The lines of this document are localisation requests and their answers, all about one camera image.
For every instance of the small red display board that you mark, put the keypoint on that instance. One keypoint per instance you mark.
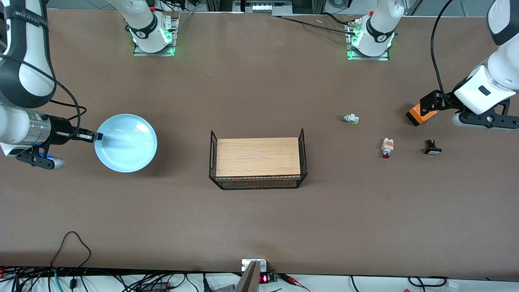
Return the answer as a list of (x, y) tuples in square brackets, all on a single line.
[(264, 278)]

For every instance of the aluminium frame structure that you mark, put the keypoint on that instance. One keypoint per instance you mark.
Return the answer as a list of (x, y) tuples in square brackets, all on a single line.
[(211, 5)]

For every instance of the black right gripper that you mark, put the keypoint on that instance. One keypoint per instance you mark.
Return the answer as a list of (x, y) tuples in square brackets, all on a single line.
[(61, 130)]

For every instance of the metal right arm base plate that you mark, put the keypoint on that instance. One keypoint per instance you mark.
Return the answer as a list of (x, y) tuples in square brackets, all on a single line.
[(140, 52)]

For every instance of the orange button enclosure box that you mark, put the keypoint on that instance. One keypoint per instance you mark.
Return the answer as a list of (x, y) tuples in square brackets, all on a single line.
[(417, 115)]

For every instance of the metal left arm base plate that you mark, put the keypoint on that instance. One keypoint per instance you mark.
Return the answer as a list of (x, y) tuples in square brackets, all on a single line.
[(381, 58)]

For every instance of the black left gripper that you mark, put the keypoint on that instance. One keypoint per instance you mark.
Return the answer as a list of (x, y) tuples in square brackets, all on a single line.
[(445, 99)]

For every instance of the light blue round plate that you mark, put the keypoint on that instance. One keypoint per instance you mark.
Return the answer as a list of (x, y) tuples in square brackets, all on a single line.
[(129, 146)]

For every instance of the white mounting block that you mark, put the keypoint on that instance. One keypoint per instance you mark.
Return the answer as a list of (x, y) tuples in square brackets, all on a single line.
[(244, 265)]

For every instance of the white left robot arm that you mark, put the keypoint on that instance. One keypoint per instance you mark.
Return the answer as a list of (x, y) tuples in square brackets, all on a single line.
[(379, 36)]

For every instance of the red push button switch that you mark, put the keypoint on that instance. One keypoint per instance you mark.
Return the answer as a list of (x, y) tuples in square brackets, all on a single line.
[(388, 146)]

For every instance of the green push button switch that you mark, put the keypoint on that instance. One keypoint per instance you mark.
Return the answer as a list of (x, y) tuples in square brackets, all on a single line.
[(352, 119)]

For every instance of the black white push button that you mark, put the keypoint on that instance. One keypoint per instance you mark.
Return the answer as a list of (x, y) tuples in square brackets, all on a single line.
[(433, 151)]

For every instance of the red black probe lead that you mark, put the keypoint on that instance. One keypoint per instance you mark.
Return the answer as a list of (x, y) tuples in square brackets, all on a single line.
[(290, 278)]

